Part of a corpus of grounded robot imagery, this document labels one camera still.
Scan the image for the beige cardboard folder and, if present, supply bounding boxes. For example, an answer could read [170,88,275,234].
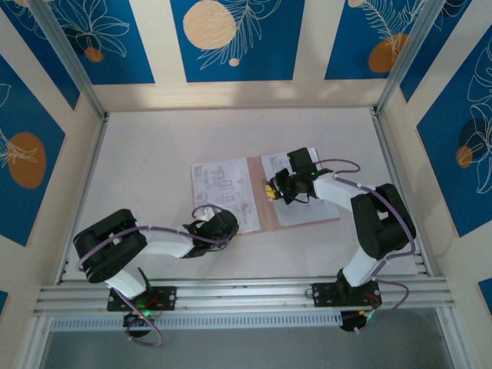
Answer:
[237,155,288,234]

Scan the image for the paper sheet with L-shaped drawing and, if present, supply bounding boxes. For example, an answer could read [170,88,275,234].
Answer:
[190,157,262,234]

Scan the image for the paper sheet with technical drawings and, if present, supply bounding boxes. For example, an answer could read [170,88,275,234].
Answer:
[260,146,341,228]

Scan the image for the black base electronics module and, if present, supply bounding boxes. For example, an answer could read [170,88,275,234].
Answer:
[339,309,377,334]
[121,307,159,340]

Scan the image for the thin black camera cable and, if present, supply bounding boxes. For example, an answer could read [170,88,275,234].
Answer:
[285,191,315,205]

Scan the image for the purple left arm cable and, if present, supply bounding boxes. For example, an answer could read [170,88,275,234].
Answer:
[75,204,236,347]

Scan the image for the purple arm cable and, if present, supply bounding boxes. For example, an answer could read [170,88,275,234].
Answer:
[75,204,236,347]
[315,158,417,322]

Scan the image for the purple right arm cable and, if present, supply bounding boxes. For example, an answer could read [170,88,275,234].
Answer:
[315,158,417,322]

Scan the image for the aluminium mounting rail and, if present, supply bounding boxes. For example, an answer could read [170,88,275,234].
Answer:
[32,275,451,318]

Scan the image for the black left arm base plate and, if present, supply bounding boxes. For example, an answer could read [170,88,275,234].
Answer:
[106,284,178,313]

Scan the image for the grey slotted cable duct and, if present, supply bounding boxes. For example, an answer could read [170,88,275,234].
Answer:
[48,311,344,333]

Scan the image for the aluminium table side rail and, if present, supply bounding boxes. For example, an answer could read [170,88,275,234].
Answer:
[370,108,432,276]
[56,113,111,286]

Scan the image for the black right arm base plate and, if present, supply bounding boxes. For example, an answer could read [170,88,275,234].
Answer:
[311,281,382,309]

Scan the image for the aluminium frame post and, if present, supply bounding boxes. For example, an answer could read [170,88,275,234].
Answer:
[374,0,451,115]
[28,0,109,121]

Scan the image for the aluminium frame leg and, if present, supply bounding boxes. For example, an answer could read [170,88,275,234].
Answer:
[435,307,478,369]
[15,314,53,369]

